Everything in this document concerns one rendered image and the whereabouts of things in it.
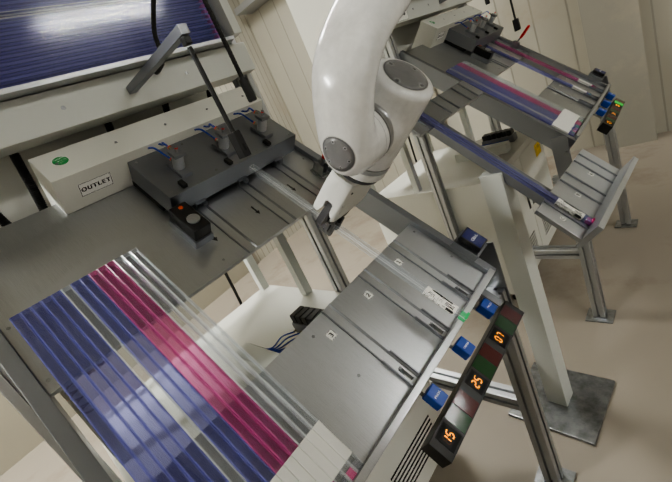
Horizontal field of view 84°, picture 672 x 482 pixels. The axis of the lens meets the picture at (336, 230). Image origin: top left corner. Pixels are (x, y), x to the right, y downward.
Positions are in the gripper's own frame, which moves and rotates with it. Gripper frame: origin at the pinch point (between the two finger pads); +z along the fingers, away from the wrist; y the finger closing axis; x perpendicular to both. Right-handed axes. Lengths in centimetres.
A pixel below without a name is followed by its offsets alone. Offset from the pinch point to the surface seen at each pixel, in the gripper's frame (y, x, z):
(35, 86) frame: 23, -50, -3
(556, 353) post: -49, 68, 35
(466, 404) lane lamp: 8.4, 37.2, 1.1
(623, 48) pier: -286, 29, 12
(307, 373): 22.1, 15.5, 4.0
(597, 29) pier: -285, 8, 11
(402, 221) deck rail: -18.6, 8.8, 5.8
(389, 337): 8.0, 21.7, 2.9
